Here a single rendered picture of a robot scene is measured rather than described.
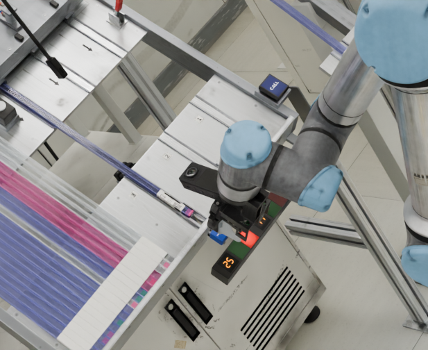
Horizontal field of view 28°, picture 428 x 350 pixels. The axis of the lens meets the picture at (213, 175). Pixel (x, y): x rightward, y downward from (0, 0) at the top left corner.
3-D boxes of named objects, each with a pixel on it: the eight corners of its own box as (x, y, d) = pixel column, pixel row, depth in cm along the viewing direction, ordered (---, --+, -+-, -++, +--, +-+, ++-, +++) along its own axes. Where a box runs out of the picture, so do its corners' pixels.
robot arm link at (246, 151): (265, 169, 130) (213, 147, 131) (257, 201, 140) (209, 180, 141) (284, 128, 134) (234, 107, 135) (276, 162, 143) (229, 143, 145)
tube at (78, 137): (193, 213, 170) (193, 211, 169) (189, 219, 170) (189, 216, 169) (-2, 80, 182) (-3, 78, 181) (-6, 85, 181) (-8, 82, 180)
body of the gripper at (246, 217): (244, 244, 154) (250, 216, 143) (204, 218, 156) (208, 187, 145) (268, 213, 157) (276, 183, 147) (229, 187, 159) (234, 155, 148)
